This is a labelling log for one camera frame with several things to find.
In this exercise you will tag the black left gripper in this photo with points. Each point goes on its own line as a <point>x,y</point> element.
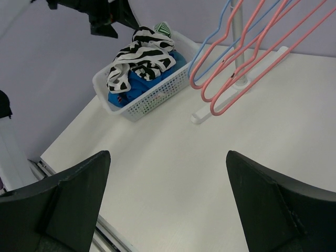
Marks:
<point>102,14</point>

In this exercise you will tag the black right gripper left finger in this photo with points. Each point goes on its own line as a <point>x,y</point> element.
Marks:
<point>58,213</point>

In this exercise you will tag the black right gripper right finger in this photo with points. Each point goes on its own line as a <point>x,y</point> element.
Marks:
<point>280,213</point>

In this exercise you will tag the black white striped tank top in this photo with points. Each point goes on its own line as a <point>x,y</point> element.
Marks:
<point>148,56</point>

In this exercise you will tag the green white striped tank top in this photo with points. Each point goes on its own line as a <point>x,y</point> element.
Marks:
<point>163,28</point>

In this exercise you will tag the bright blue tank top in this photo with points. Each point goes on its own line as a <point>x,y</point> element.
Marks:
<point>139,86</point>

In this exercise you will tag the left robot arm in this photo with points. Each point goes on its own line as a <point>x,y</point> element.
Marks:
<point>48,59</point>

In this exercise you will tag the white plastic perforated basket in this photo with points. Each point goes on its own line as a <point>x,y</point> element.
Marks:
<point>157,95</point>

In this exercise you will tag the metal clothes rack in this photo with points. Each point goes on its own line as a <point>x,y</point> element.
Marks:
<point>235,52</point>

